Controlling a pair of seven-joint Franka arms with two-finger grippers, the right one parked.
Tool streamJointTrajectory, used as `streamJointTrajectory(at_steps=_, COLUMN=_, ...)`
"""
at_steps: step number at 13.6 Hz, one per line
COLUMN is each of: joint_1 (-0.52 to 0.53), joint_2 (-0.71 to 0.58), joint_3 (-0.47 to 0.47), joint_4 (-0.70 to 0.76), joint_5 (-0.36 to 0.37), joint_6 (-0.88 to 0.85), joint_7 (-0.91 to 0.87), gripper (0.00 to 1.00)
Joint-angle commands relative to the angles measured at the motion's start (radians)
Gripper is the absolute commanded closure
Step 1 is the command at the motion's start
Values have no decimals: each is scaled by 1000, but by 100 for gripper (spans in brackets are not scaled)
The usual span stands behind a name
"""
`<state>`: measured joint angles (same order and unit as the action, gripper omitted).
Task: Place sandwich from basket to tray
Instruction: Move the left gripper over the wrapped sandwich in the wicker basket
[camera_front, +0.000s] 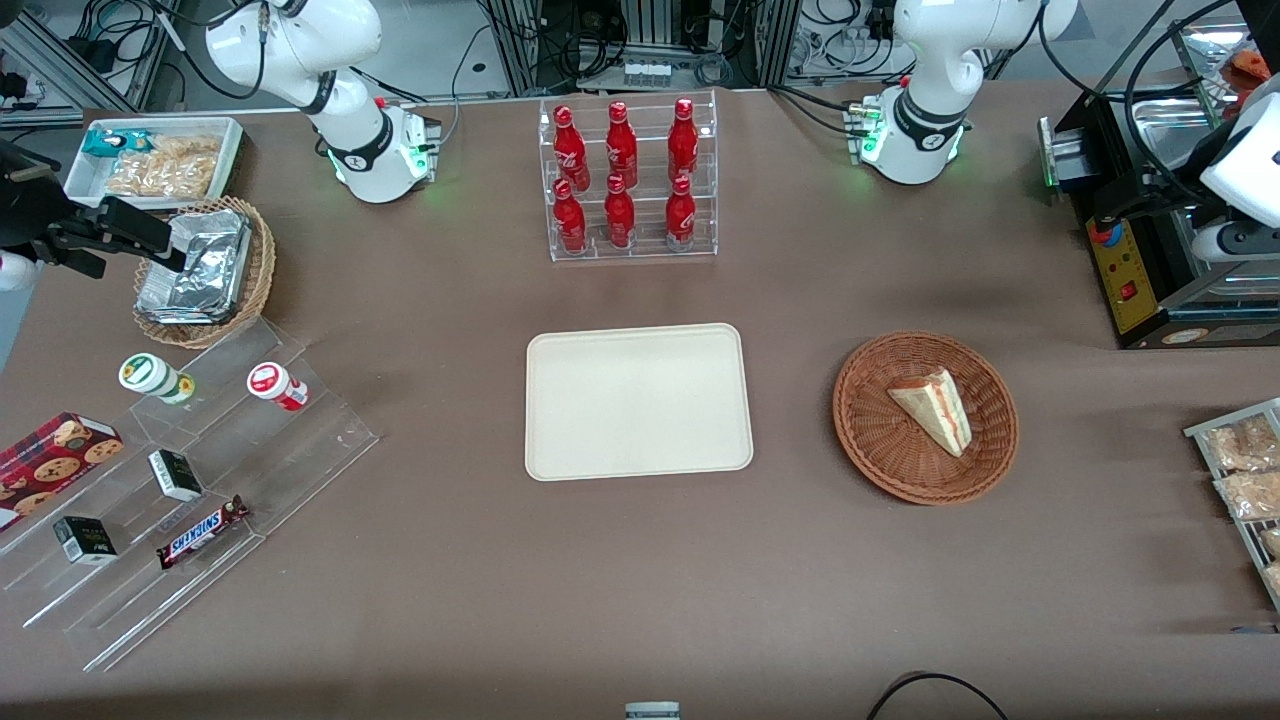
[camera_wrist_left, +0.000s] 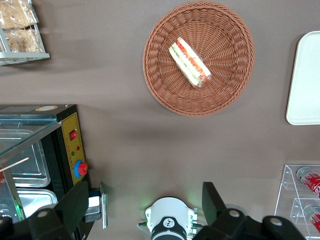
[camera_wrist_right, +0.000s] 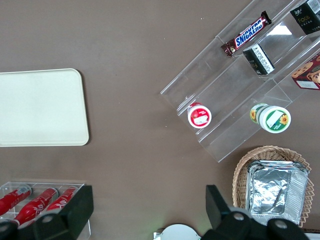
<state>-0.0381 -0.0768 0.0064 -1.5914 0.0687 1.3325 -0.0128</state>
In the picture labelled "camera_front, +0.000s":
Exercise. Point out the stack of foil containers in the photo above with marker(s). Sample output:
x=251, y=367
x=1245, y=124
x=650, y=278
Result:
x=200, y=280

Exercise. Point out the cream rectangular tray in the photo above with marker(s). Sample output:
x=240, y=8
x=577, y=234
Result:
x=640, y=400

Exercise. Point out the clear acrylic bottle rack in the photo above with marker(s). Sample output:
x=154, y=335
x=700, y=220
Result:
x=700, y=250

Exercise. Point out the red cola bottle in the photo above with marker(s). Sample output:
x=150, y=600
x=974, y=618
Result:
x=621, y=145
x=680, y=215
x=569, y=145
x=683, y=140
x=619, y=215
x=570, y=220

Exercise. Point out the white rectangular plastic bin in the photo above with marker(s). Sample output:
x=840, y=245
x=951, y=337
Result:
x=90, y=180

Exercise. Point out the red lid white cup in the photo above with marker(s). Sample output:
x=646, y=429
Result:
x=275, y=385

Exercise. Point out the triangular sandwich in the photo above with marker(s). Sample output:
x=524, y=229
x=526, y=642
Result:
x=935, y=408

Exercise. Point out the green lid white cup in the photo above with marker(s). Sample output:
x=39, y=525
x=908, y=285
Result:
x=152, y=377

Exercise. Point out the aluminium frame rack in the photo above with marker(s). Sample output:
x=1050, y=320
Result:
x=650, y=30

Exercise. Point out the clear bag of snacks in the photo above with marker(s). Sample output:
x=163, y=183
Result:
x=1245, y=442
x=1250, y=495

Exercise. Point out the black machine with yellow panel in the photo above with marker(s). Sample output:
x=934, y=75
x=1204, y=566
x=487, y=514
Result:
x=1130, y=280

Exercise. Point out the light wicker basket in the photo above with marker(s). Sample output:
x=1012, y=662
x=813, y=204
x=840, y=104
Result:
x=255, y=280

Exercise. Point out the small grey device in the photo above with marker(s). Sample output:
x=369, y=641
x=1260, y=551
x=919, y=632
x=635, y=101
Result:
x=652, y=711

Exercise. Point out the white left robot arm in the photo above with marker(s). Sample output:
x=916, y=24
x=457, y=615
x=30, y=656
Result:
x=930, y=60

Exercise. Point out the clear bag of crackers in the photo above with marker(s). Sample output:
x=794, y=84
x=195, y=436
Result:
x=170, y=168

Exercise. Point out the red plaid cookie box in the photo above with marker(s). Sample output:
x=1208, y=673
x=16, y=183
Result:
x=50, y=465

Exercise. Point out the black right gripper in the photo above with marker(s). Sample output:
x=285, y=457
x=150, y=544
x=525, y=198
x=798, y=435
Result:
x=32, y=213

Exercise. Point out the clear acrylic tiered stand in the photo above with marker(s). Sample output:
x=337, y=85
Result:
x=290, y=450

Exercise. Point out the stainless steel tray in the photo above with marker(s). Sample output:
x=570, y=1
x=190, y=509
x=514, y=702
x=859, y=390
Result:
x=1165, y=125

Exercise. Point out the small black carton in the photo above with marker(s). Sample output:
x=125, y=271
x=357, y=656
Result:
x=85, y=540
x=175, y=476

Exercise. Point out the teal snack packet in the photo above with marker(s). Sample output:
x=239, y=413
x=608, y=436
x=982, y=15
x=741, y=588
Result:
x=112, y=141

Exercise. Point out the brown round wicker basket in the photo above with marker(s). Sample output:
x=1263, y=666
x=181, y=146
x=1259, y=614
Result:
x=870, y=430

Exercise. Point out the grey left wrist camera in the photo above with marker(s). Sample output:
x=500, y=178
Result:
x=1235, y=241

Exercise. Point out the Snickers chocolate bar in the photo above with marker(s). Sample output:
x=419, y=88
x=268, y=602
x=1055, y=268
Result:
x=200, y=532

